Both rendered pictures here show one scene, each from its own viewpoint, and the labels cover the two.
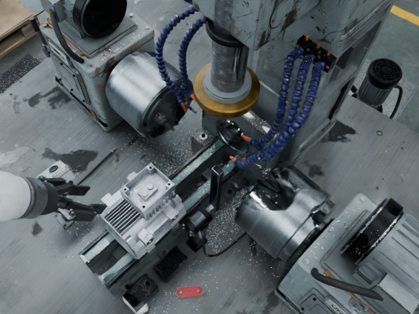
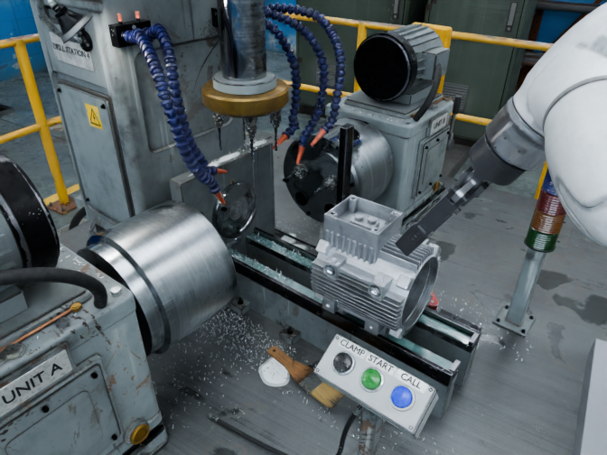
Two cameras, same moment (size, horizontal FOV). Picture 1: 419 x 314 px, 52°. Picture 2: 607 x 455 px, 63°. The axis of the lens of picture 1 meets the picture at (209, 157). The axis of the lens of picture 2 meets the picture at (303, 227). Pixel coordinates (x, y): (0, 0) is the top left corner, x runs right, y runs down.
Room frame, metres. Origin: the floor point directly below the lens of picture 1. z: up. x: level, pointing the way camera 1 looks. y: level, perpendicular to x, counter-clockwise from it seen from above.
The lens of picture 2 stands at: (0.68, 0.98, 1.64)
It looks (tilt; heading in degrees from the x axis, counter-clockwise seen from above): 33 degrees down; 266
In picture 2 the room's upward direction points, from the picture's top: 1 degrees clockwise
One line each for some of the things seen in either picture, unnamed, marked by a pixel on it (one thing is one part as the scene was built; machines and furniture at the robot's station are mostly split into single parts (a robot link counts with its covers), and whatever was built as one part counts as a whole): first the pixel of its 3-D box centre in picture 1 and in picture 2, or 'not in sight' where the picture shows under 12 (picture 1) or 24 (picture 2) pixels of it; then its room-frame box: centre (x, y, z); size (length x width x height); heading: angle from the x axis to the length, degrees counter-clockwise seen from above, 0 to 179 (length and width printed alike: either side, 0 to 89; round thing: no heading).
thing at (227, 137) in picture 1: (231, 136); (237, 210); (0.77, -0.07, 1.01); 0.15 x 0.02 x 0.15; 48
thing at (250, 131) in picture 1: (242, 131); (219, 216); (0.82, -0.11, 0.97); 0.30 x 0.11 x 0.34; 48
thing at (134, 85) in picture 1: (141, 86); (136, 290); (0.94, 0.26, 1.04); 0.37 x 0.25 x 0.25; 48
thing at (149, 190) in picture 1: (148, 192); (362, 228); (0.51, 0.17, 1.11); 0.12 x 0.11 x 0.07; 139
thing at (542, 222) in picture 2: not in sight; (547, 218); (0.10, 0.13, 1.10); 0.06 x 0.06 x 0.04
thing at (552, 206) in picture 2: not in sight; (554, 199); (0.10, 0.13, 1.14); 0.06 x 0.06 x 0.04
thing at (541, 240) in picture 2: not in sight; (542, 235); (0.10, 0.13, 1.05); 0.06 x 0.06 x 0.04
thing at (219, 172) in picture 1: (215, 190); (344, 178); (0.52, -0.02, 1.12); 0.04 x 0.03 x 0.26; 138
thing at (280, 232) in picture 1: (291, 217); (344, 166); (0.48, -0.26, 1.04); 0.41 x 0.25 x 0.25; 48
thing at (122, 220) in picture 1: (141, 213); (376, 273); (0.48, 0.20, 1.01); 0.20 x 0.19 x 0.19; 139
